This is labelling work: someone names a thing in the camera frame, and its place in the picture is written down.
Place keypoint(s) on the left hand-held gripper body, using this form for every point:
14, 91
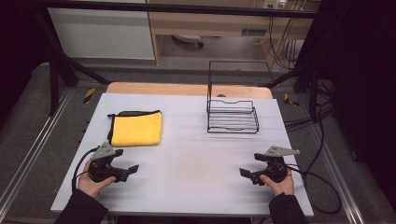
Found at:
104, 151

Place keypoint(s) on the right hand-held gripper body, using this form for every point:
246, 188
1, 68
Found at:
278, 151

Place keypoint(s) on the yellow towel with black trim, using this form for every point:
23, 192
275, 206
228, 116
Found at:
137, 129

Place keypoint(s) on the person's right hand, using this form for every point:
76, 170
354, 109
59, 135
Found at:
283, 186

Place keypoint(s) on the person's left hand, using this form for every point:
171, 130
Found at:
88, 186

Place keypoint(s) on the yellow black floor tape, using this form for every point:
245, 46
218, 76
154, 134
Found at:
89, 95
290, 100

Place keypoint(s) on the black metal stand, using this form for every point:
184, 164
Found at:
54, 77
313, 84

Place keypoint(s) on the black curtain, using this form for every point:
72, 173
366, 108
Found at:
18, 46
364, 77

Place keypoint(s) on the white cabinet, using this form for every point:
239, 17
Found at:
99, 34

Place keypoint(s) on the office chair base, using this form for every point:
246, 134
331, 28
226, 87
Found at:
188, 39

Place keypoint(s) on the light wooden desk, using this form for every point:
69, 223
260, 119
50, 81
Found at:
218, 23

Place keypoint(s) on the white power strip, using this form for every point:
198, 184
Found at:
274, 3

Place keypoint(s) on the aluminium floor rail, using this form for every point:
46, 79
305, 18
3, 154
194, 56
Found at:
34, 152
336, 174

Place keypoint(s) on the black horizontal frame bar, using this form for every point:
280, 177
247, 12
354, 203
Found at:
186, 8

